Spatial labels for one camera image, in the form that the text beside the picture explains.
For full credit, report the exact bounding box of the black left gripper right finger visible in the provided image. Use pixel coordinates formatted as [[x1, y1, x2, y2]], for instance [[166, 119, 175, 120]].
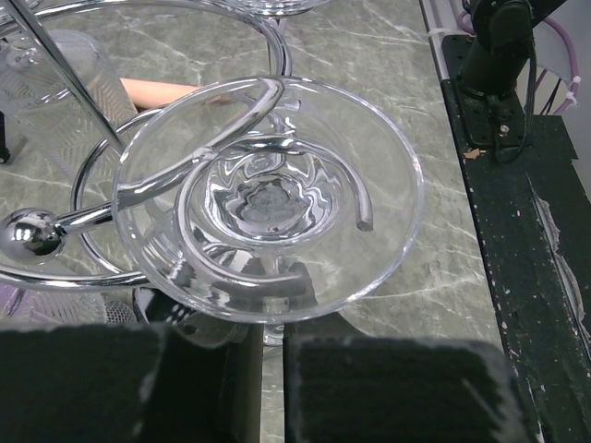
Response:
[[283, 336, 531, 442]]

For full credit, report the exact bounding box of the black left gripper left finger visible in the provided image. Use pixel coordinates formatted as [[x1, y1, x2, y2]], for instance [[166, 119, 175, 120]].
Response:
[[1, 323, 262, 442]]

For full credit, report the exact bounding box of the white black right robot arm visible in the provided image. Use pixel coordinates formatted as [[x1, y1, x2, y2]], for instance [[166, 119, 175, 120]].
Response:
[[461, 1, 537, 164]]

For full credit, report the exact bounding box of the chrome wine glass rack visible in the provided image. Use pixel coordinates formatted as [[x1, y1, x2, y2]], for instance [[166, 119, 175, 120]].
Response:
[[0, 0, 373, 324]]

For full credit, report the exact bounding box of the purple glitter microphone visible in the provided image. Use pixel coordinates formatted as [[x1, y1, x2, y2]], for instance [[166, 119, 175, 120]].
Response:
[[1, 284, 138, 325]]

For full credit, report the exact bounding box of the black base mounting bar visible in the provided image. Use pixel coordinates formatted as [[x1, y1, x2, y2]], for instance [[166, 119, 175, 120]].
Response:
[[441, 35, 590, 442]]

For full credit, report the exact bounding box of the clear patterned glass tumbler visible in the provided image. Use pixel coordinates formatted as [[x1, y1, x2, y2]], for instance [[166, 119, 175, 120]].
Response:
[[1, 30, 137, 169]]

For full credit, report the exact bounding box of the beige wooden rolling pin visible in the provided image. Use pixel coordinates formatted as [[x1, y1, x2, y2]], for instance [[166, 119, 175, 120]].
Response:
[[120, 78, 199, 111]]

